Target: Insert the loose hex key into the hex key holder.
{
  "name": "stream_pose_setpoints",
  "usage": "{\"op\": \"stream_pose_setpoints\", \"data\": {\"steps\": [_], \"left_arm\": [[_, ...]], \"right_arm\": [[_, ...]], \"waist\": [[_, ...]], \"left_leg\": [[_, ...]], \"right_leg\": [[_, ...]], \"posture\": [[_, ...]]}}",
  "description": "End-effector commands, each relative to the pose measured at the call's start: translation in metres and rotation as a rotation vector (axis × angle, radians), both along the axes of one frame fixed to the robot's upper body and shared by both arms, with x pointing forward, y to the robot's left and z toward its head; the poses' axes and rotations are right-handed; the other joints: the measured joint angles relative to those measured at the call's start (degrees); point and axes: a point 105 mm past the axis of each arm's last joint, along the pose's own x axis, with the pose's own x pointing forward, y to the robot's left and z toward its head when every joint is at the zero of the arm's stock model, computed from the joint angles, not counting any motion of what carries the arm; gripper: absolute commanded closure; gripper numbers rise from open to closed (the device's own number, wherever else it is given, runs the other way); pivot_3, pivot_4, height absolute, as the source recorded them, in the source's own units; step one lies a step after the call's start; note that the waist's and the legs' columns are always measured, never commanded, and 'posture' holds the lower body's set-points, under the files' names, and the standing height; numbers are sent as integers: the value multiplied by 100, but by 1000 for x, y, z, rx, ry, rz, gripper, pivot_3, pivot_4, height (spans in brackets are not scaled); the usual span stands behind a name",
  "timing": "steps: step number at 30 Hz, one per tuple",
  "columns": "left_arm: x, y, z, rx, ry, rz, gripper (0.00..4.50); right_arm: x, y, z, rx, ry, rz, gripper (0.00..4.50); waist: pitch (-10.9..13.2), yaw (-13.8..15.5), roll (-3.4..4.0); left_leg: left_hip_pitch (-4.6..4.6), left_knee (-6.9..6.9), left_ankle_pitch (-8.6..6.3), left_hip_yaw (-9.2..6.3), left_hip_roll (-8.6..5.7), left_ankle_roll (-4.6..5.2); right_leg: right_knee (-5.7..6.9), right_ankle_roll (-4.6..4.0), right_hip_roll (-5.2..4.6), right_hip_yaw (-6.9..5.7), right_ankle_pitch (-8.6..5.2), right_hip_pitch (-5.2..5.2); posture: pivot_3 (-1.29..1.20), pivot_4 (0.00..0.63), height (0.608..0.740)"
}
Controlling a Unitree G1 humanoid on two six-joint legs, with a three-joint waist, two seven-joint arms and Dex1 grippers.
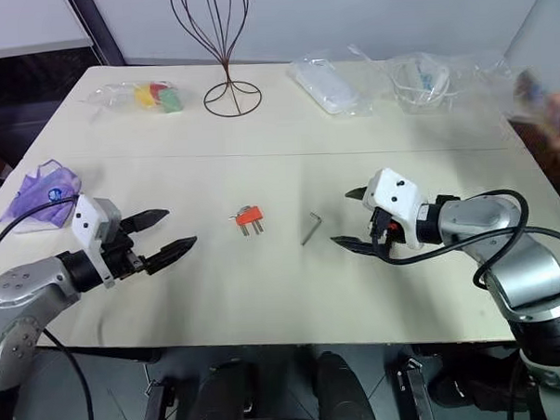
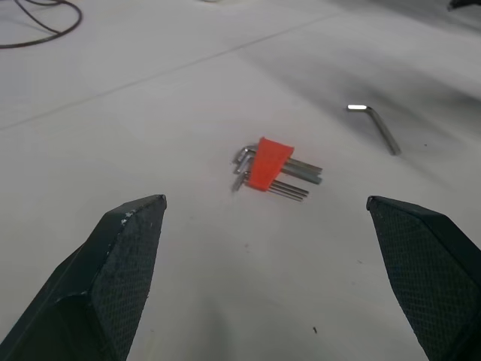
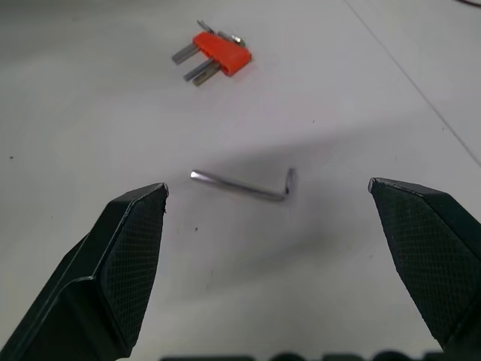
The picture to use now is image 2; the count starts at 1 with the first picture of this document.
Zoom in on dark looped cable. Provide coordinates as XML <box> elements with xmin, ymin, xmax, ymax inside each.
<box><xmin>0</xmin><ymin>0</ymin><xmax>83</xmax><ymax>50</ymax></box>

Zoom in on red plastic hex key holder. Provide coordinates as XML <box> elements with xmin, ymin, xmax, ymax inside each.
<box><xmin>247</xmin><ymin>136</ymin><xmax>295</xmax><ymax>191</ymax></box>

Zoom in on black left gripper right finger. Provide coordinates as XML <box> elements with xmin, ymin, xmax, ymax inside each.
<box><xmin>365</xmin><ymin>195</ymin><xmax>481</xmax><ymax>361</ymax></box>

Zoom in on large silver hex key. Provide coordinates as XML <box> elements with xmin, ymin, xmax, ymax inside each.
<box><xmin>234</xmin><ymin>153</ymin><xmax>323</xmax><ymax>186</ymax></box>

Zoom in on small silver hex key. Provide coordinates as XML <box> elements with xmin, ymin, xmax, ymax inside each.
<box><xmin>271</xmin><ymin>184</ymin><xmax>306</xmax><ymax>200</ymax></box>
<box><xmin>230</xmin><ymin>171</ymin><xmax>310</xmax><ymax>196</ymax></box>
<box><xmin>268</xmin><ymin>188</ymin><xmax>303</xmax><ymax>203</ymax></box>

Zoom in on hex keys in red holder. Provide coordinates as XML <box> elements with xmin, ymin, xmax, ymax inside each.
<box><xmin>235</xmin><ymin>142</ymin><xmax>324</xmax><ymax>175</ymax></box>

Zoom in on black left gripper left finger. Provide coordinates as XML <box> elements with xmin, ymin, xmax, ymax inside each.
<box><xmin>0</xmin><ymin>193</ymin><xmax>168</xmax><ymax>361</ymax></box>

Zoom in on dark object at table edge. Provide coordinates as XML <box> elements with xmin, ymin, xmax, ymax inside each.
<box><xmin>446</xmin><ymin>0</ymin><xmax>481</xmax><ymax>12</ymax></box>

